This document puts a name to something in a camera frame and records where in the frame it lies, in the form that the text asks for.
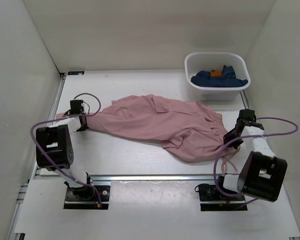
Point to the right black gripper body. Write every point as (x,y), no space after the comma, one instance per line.
(230,136)

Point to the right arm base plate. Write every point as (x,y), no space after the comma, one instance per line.
(211,200)

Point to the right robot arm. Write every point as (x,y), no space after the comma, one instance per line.
(263,173)

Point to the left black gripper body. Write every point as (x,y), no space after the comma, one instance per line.
(84,126)

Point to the blue folded jeans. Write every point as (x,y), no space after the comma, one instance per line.
(226,78)

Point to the pink trousers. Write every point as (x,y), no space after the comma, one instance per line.
(188,130)

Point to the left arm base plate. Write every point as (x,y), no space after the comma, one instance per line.
(87,200)

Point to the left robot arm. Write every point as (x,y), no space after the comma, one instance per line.
(59,156)

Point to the white plastic basket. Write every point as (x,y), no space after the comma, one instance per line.
(197,61)

